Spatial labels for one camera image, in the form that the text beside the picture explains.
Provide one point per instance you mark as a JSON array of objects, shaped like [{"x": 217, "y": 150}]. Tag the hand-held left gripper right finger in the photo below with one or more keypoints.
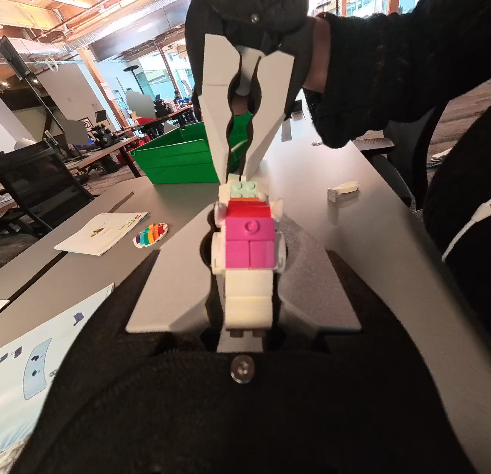
[{"x": 318, "y": 290}]

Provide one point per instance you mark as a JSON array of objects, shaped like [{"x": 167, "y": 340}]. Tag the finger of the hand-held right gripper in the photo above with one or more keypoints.
[
  {"x": 214, "y": 98},
  {"x": 274, "y": 106}
]

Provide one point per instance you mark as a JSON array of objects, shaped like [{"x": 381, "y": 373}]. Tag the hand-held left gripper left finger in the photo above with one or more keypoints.
[{"x": 172, "y": 290}]

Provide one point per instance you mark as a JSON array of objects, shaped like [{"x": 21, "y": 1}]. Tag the white lego unicorn model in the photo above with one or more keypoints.
[{"x": 249, "y": 247}]

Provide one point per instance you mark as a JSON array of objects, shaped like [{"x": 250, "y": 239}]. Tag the small white lego leg piece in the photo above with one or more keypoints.
[{"x": 345, "y": 188}]

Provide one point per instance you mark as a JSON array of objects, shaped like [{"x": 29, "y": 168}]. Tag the person's right forearm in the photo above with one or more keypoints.
[{"x": 383, "y": 79}]

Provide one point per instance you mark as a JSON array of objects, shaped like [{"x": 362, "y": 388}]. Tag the round rainbow lego assembly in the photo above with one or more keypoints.
[{"x": 151, "y": 234}]

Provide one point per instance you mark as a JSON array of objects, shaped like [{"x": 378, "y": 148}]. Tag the person's right hand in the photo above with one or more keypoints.
[{"x": 318, "y": 60}]

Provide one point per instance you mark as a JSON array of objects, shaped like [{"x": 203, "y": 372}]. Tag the green plastic bin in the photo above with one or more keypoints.
[{"x": 172, "y": 163}]

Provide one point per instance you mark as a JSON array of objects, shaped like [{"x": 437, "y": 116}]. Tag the black floor lamp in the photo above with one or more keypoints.
[{"x": 132, "y": 69}]

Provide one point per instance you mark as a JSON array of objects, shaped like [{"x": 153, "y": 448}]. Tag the instruction booklet yellow animal cover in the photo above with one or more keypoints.
[{"x": 96, "y": 236}]

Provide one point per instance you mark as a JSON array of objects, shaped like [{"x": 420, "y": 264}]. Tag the black office chair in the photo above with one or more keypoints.
[
  {"x": 38, "y": 182},
  {"x": 372, "y": 144}
]

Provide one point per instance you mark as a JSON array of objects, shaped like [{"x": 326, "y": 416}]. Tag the long wooden office table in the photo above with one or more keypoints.
[{"x": 111, "y": 148}]

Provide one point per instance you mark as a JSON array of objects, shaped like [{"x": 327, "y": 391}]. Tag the black robot device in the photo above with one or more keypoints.
[{"x": 105, "y": 136}]

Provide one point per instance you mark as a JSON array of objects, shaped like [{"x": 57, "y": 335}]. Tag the open light blue instruction booklet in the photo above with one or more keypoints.
[{"x": 38, "y": 366}]

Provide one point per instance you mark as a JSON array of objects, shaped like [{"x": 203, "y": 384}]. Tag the black hanging monitor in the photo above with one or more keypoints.
[{"x": 13, "y": 58}]

